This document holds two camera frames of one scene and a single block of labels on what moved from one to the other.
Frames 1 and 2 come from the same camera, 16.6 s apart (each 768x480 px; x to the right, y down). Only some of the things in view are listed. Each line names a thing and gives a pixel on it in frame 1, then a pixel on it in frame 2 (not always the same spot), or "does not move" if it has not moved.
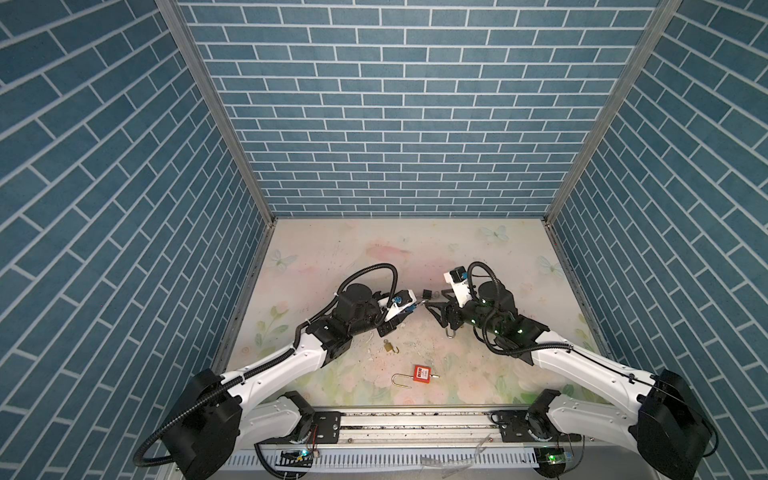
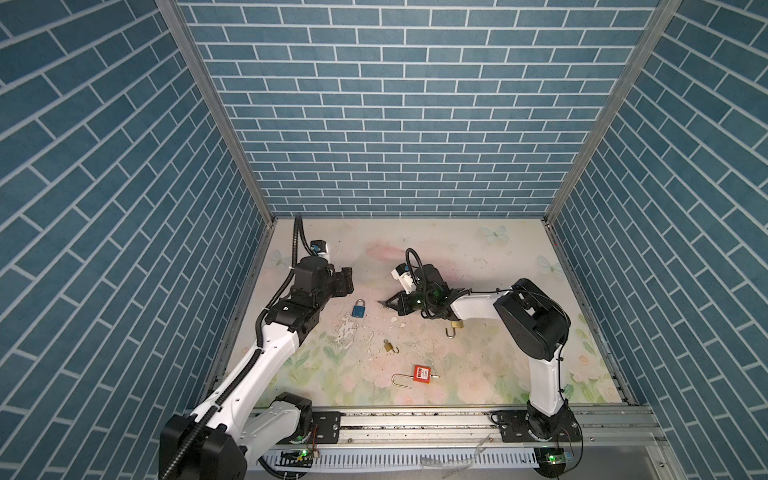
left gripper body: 371,316 to 337,285
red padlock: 421,374 does not move
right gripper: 452,307 to 401,307
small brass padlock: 388,347 does not move
